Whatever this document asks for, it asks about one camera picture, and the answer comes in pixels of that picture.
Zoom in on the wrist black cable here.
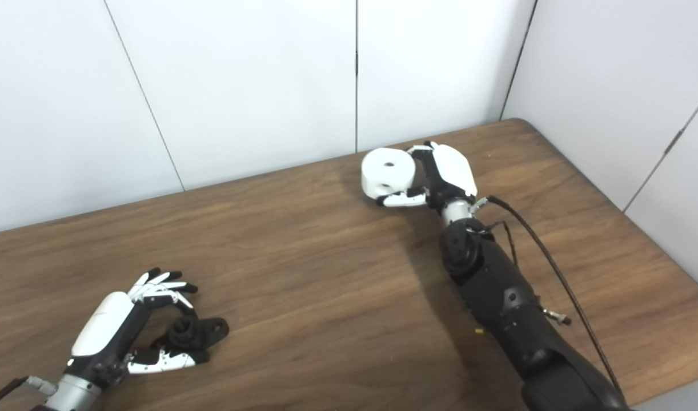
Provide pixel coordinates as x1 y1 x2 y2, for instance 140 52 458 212
472 195 627 400
0 375 58 411

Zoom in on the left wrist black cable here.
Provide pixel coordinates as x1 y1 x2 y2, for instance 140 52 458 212
0 375 58 411

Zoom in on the black flanged holder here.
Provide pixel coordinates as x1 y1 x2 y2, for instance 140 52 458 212
149 317 230 352

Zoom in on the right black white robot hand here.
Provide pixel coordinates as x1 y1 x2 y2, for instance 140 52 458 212
375 141 479 209

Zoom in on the round white plastic piece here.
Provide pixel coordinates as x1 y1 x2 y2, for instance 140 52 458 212
361 147 416 200

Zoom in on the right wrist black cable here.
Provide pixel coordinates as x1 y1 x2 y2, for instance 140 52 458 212
472 195 627 400

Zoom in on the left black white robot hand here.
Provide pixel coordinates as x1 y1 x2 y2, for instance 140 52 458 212
66 267 211 386

